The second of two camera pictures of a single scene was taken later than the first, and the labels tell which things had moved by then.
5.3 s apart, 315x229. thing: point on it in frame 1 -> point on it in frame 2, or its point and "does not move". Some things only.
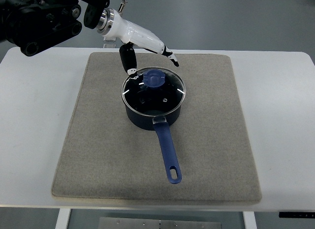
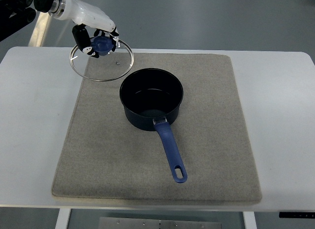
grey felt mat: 104,157 does not move
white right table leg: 249,220 does not move
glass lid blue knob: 154,91 -> 110,65
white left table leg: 63,218 does not move
